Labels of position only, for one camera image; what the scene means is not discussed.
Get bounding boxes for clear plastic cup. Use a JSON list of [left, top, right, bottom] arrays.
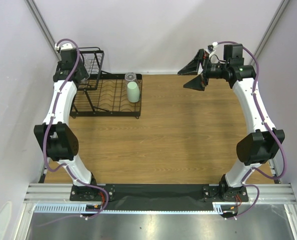
[[124, 72, 138, 86]]

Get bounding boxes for green plastic cup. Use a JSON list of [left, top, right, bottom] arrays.
[[126, 81, 141, 103]]

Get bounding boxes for small clear cup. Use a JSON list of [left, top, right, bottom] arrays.
[[84, 58, 92, 71]]

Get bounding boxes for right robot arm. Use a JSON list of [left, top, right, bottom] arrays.
[[177, 41, 285, 202]]

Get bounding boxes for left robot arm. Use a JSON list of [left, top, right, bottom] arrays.
[[33, 43, 99, 202]]

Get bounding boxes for black base mat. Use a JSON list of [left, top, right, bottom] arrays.
[[69, 183, 249, 211]]

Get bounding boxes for black wire dish rack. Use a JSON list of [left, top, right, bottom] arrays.
[[70, 47, 142, 119]]

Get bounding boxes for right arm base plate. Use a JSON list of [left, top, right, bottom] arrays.
[[202, 184, 249, 203]]

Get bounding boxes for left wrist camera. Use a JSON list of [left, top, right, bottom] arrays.
[[54, 43, 75, 54]]

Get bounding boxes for aluminium frame rail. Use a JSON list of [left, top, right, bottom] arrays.
[[24, 183, 297, 205]]

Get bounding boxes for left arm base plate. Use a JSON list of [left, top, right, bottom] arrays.
[[69, 184, 115, 202]]

